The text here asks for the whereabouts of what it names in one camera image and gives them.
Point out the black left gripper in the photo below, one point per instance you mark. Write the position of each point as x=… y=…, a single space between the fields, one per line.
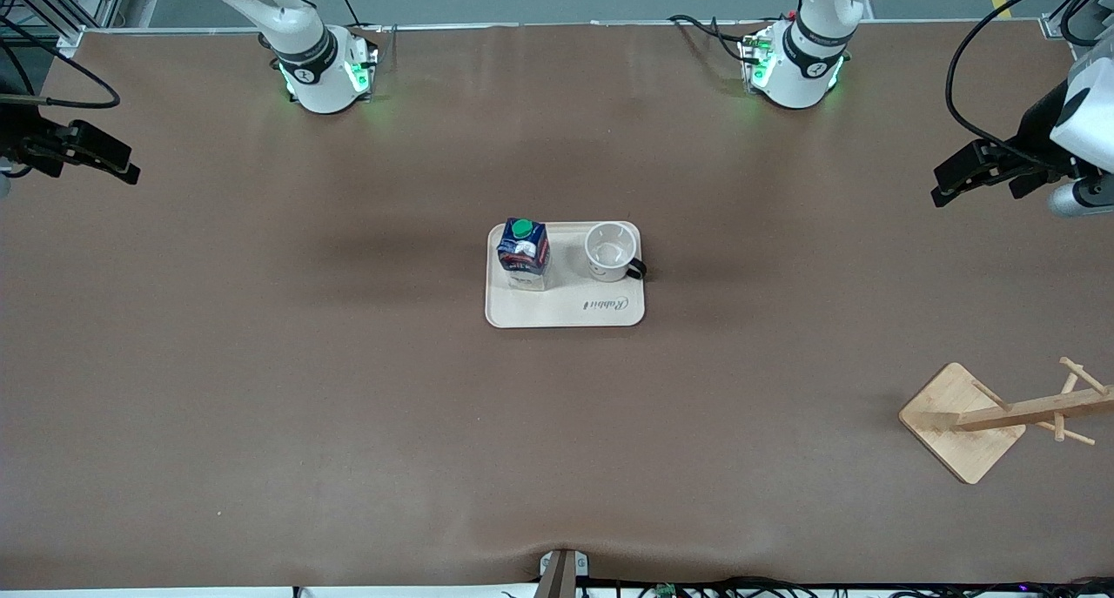
x=1035 y=131

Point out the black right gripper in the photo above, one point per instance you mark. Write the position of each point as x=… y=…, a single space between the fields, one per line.
x=19 y=136

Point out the blue milk carton green cap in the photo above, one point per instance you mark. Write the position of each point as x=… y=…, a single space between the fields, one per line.
x=524 y=254

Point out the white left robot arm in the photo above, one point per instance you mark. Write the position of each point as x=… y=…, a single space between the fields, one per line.
x=801 y=67

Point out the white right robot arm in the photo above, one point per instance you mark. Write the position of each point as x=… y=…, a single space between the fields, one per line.
x=318 y=67

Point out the wooden cup rack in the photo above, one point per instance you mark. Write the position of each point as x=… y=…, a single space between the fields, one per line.
x=953 y=415

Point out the brown table cover mat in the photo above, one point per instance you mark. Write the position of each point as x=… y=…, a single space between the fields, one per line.
x=348 y=424

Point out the beige plastic tray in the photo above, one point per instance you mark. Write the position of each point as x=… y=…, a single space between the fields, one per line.
x=566 y=306

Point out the grey camera post bracket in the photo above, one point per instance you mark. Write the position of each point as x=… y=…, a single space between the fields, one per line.
x=560 y=574

